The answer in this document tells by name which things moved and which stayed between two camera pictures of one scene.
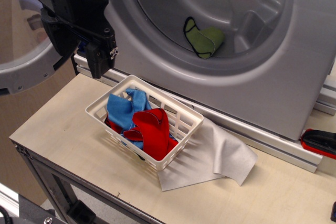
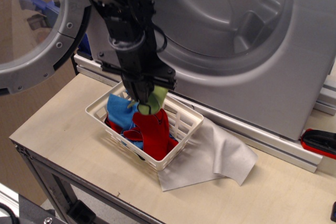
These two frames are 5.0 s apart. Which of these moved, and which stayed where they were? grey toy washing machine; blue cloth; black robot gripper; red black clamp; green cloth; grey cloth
Moved: black robot gripper; green cloth
Stayed: red black clamp; blue cloth; grey cloth; grey toy washing machine
